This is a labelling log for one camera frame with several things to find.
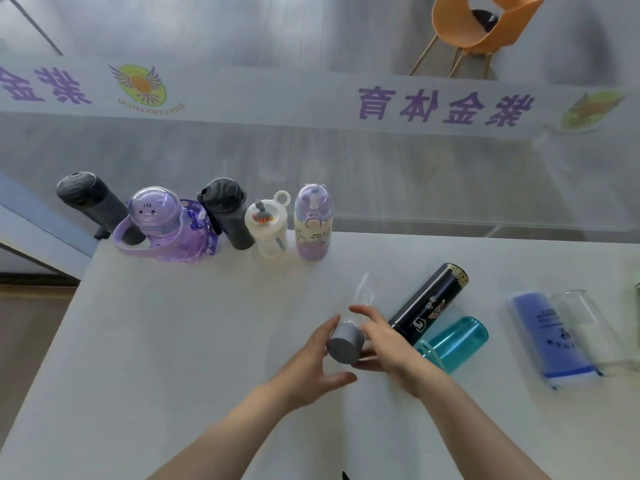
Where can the person's right hand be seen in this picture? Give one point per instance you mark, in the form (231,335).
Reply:
(397,357)

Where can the person's left hand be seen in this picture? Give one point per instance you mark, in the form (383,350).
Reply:
(300,377)

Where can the person's left thumb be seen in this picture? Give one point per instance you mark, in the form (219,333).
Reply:
(342,379)

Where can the person's right thumb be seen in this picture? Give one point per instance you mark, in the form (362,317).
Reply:
(367,363)

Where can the clear bottle with grey cap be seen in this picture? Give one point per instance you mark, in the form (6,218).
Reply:
(345,342)

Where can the person's left forearm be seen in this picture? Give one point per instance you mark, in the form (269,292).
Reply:
(225,439)

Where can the person's right forearm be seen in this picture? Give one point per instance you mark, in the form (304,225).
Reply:
(475,434)

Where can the black bottle with gold print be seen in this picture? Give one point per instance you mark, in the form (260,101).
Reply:
(430,304)

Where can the teal transparent bottle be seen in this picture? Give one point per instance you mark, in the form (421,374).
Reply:
(457,342)

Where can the purple white bottle, clear dome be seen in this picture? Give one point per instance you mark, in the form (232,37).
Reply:
(313,224)

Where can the blue bottle with white print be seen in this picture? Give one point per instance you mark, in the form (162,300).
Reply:
(550,334)

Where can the black sport bottle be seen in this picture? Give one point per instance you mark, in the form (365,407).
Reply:
(232,219)

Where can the clear glass bottle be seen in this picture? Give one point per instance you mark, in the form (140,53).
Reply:
(595,324)

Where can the white banner with purple print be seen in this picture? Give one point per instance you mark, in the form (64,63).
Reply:
(250,94)

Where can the dark grey flask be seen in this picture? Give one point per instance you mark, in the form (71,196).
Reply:
(87,192)

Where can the orange chair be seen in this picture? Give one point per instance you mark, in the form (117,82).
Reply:
(460,24)

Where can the black object on chair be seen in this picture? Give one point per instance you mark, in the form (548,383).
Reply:
(484,19)

